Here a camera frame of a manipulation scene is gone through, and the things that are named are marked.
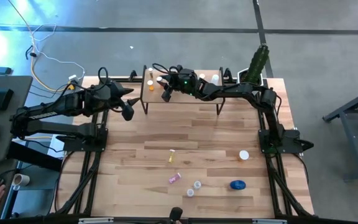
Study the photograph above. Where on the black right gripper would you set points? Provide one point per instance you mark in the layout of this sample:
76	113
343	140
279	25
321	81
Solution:
183	82

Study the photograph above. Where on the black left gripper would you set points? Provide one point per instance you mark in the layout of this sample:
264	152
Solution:
115	96

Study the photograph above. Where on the orange bottle with yellow pills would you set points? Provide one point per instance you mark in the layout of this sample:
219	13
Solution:
150	84

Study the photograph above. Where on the slim yellow labelled pill bottle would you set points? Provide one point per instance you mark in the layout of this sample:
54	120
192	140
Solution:
150	73

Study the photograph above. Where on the pink pill bottle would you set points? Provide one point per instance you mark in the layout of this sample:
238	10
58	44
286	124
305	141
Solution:
174	179
202	75

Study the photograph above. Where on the white translucent plastic bottle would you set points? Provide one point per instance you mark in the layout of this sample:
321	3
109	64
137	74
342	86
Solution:
190	192
215	79

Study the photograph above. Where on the pale yellow pill bottle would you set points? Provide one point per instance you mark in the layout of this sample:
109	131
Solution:
171	155

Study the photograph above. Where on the large amber wide-capped bottle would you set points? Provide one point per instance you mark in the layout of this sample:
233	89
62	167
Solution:
244	154

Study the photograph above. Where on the white bottle with blue pill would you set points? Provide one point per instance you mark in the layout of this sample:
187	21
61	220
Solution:
197	184

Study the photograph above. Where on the blue Tums bottle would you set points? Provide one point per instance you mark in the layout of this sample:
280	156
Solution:
237	184

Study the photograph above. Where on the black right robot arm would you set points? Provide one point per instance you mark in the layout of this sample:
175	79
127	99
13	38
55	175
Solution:
244	90

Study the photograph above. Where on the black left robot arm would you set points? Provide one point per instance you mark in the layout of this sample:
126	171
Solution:
57	105

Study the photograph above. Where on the wooden shelf riser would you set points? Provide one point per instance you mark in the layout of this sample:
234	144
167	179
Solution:
182	99

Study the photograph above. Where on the black clamp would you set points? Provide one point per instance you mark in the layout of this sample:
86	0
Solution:
132	76
227	74

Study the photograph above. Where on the yellow plug connector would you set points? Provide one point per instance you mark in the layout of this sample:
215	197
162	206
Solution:
70	85

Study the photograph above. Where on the white power adapter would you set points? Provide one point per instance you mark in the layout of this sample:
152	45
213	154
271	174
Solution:
72	76

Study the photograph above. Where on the green cactus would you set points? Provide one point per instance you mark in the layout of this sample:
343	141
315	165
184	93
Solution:
258	63

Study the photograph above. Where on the grey desk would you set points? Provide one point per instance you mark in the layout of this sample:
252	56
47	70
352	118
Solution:
17	99

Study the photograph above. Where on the black round-topped object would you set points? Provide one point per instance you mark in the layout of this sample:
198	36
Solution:
176	214

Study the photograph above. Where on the white tape roll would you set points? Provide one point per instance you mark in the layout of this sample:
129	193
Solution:
22	180

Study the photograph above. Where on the blue-grey metal stand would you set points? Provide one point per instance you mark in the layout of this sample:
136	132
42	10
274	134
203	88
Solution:
346	106

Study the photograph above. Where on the black aluminium table frame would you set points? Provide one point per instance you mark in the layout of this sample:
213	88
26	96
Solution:
141	221

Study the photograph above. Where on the silver bracket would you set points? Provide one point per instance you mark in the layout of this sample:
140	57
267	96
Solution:
95	220
269	221

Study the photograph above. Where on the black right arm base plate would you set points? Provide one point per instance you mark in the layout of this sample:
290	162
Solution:
295	151

